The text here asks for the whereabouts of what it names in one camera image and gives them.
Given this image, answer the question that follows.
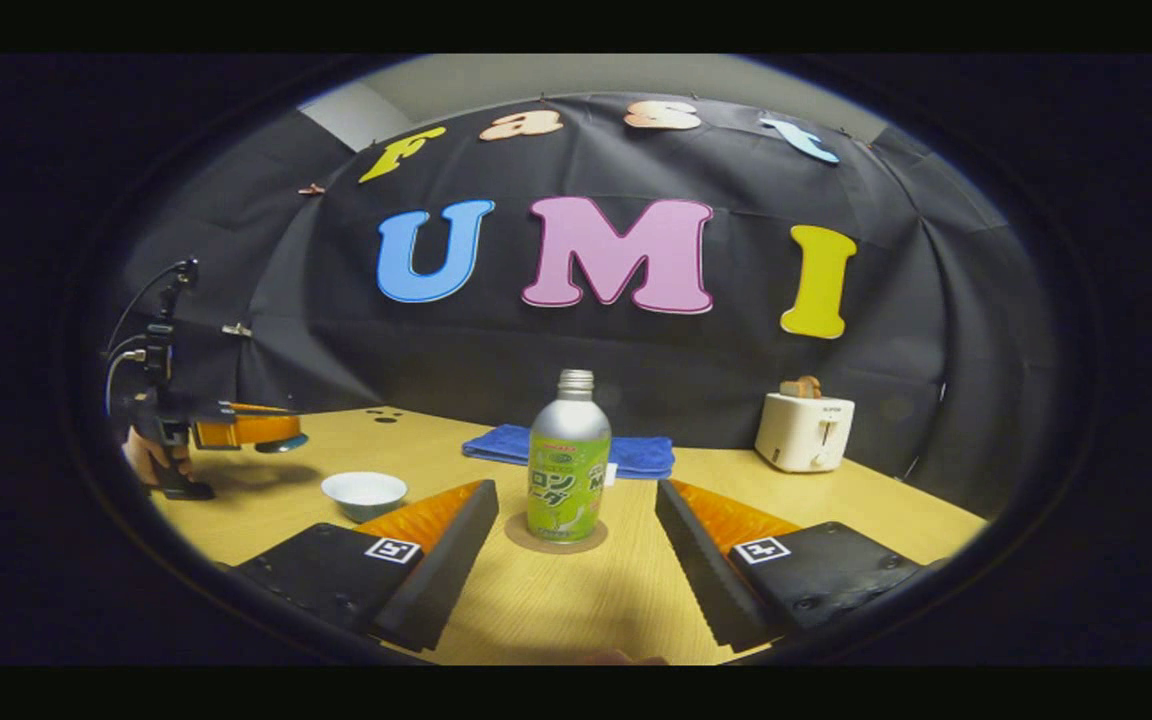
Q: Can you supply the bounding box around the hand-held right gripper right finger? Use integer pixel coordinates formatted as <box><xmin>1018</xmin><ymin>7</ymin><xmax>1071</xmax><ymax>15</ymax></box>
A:
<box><xmin>655</xmin><ymin>478</ymin><xmax>927</xmax><ymax>651</ymax></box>

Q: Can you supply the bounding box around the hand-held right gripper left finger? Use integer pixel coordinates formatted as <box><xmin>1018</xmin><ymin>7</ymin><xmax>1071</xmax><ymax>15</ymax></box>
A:
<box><xmin>234</xmin><ymin>479</ymin><xmax>500</xmax><ymax>653</ymax></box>

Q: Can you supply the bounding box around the round brown coaster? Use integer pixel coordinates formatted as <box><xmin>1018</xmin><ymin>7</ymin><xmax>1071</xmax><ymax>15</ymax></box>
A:
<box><xmin>504</xmin><ymin>510</ymin><xmax>609</xmax><ymax>555</ymax></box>

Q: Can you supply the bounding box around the teal teacup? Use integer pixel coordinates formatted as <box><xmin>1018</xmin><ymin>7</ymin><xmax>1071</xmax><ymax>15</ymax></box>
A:
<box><xmin>321</xmin><ymin>471</ymin><xmax>408</xmax><ymax>524</ymax></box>

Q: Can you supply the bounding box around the silver green water bottle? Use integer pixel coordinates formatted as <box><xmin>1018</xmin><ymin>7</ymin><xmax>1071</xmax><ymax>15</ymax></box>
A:
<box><xmin>526</xmin><ymin>369</ymin><xmax>613</xmax><ymax>544</ymax></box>

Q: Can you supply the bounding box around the blue folded towel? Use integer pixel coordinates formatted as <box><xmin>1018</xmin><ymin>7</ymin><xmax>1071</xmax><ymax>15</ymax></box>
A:
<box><xmin>462</xmin><ymin>424</ymin><xmax>676</xmax><ymax>481</ymax></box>

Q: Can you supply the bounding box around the white toaster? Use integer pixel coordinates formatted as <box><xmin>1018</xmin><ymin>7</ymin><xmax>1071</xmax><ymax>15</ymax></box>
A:
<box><xmin>754</xmin><ymin>392</ymin><xmax>856</xmax><ymax>474</ymax></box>

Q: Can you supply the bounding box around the black backdrop cloth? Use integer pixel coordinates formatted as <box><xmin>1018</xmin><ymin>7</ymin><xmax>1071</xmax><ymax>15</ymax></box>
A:
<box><xmin>106</xmin><ymin>92</ymin><xmax>1047</xmax><ymax>521</ymax></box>

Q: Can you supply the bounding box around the black cable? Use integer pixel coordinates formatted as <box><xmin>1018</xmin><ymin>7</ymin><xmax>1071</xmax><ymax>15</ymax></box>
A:
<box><xmin>104</xmin><ymin>260</ymin><xmax>182</xmax><ymax>416</ymax></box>

